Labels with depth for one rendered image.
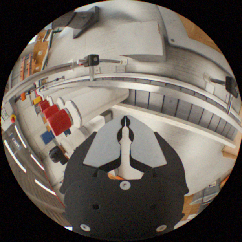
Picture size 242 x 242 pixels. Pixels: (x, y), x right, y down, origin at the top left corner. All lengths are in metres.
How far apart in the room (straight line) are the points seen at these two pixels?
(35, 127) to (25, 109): 1.85
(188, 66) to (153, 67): 0.11
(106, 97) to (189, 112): 0.20
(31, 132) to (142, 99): 8.32
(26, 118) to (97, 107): 8.11
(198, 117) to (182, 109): 0.05
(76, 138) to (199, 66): 0.62
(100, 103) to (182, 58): 0.24
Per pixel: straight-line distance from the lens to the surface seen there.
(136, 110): 0.21
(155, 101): 0.23
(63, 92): 0.31
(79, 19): 0.52
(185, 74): 0.27
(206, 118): 0.25
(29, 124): 8.23
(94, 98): 0.15
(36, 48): 2.12
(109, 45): 0.36
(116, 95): 0.19
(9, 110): 0.60
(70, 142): 0.50
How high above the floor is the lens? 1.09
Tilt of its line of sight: 45 degrees down
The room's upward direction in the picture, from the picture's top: 132 degrees counter-clockwise
